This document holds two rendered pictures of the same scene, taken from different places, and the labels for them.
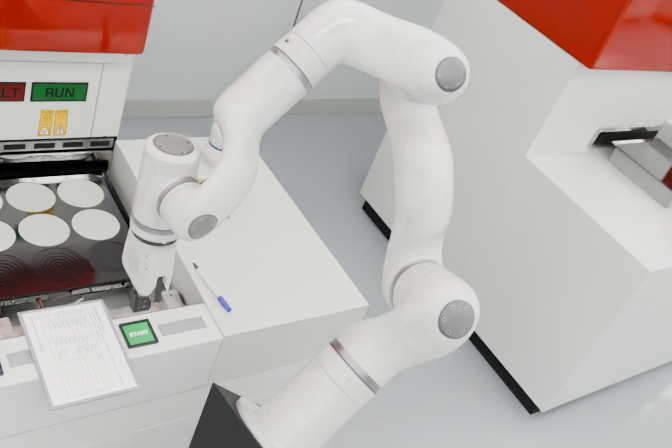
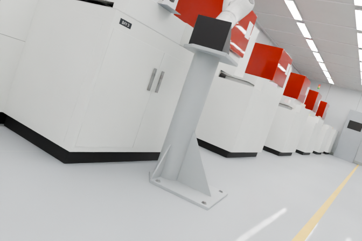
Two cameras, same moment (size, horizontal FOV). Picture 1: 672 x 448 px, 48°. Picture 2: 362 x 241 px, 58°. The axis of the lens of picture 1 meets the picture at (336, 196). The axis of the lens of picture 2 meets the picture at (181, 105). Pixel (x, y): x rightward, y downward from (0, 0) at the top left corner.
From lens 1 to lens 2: 1.87 m
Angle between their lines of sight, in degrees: 33
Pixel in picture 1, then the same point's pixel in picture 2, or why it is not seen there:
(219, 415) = (202, 22)
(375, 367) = (235, 13)
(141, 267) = not seen: outside the picture
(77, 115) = not seen: outside the picture
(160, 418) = (169, 51)
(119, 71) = not seen: outside the picture
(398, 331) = (238, 3)
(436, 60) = not seen: outside the picture
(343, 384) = (230, 15)
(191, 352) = (180, 23)
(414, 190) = not seen: outside the picture
